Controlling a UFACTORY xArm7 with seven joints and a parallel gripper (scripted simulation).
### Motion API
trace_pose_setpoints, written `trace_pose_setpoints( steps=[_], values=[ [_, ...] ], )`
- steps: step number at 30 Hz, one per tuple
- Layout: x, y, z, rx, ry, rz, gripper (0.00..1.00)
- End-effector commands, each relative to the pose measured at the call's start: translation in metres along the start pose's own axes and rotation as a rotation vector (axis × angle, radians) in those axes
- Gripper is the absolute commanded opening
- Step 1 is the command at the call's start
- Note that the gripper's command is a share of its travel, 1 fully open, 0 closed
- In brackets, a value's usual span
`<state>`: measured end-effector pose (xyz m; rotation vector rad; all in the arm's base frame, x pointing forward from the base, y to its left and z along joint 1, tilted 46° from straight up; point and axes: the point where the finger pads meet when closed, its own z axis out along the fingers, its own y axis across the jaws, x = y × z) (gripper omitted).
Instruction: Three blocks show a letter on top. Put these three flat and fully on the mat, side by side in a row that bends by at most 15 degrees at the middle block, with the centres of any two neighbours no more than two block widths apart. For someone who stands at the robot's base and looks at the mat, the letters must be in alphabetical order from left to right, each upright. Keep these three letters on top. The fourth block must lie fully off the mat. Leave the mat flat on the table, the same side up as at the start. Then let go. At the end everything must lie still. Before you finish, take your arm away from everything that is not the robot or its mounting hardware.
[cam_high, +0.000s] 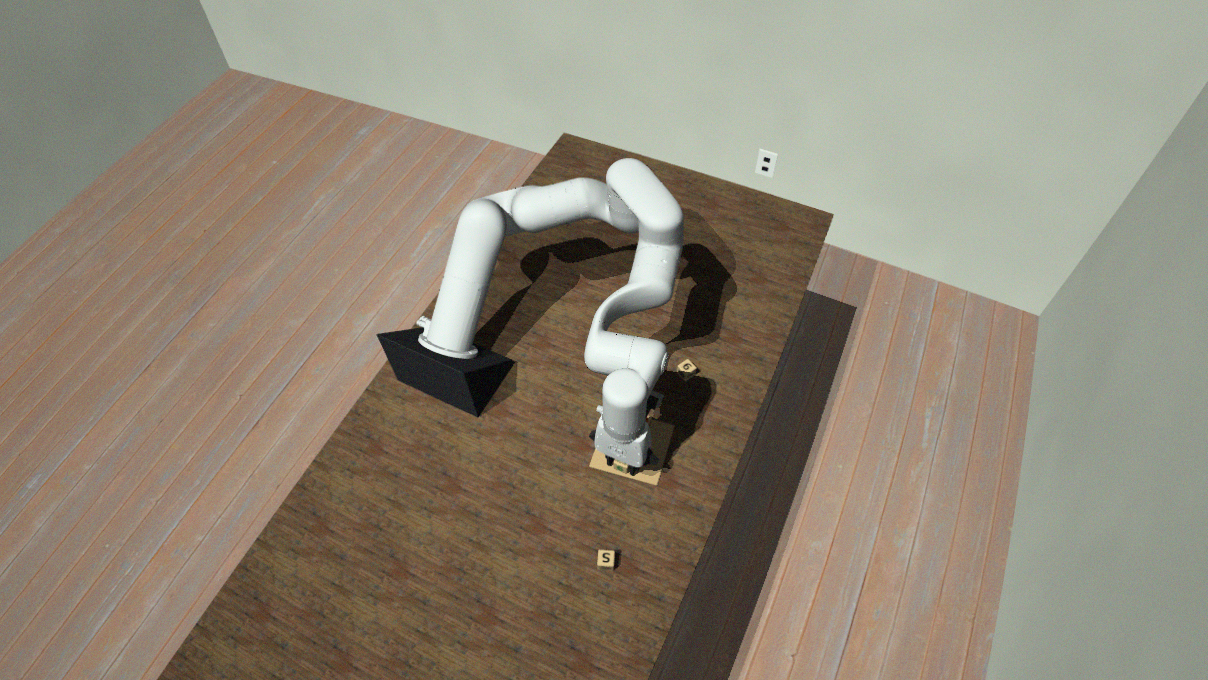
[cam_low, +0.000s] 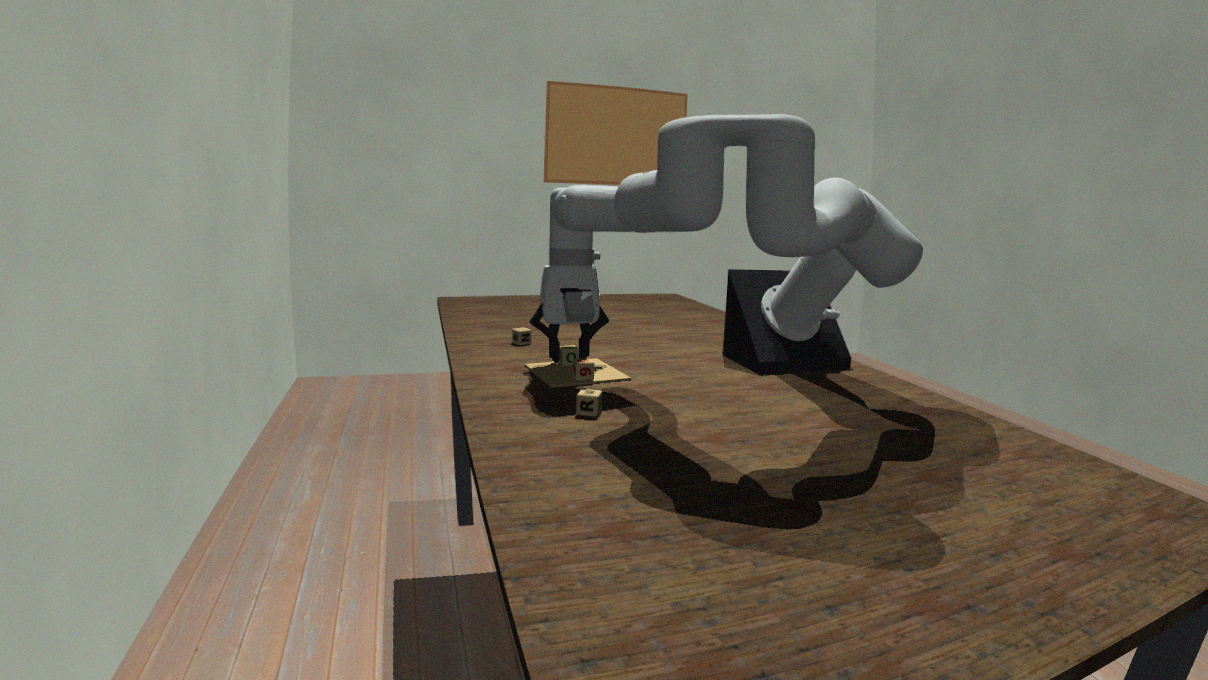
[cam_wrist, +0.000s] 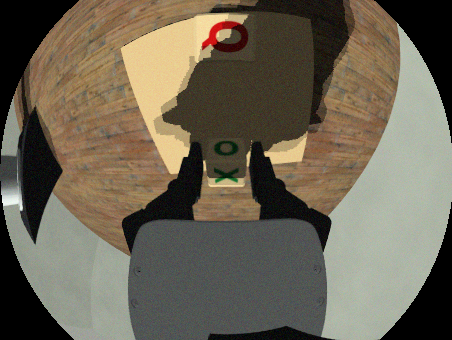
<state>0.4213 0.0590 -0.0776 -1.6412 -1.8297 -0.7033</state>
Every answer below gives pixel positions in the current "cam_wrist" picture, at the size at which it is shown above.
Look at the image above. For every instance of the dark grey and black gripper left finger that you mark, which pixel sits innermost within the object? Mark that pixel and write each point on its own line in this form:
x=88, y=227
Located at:
x=186, y=188

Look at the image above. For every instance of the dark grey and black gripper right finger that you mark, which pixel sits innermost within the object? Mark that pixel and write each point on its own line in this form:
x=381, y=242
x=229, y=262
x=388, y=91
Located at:
x=265, y=186

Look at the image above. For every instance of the cream flat mat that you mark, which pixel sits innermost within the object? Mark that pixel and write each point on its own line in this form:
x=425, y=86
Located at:
x=267, y=101

